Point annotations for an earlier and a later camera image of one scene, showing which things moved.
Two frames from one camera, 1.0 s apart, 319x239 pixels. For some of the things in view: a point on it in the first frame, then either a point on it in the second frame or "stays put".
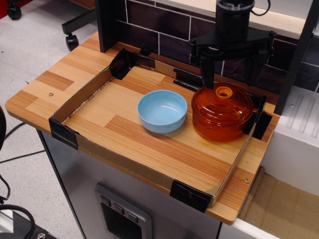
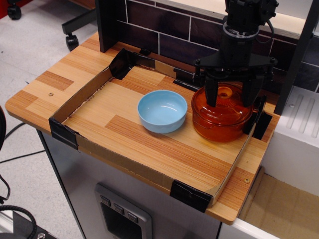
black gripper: x=233 y=35 → x=236 y=59
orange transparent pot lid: x=226 y=102 stays put
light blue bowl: x=162 y=111 stays put
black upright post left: x=106 y=13 stays put
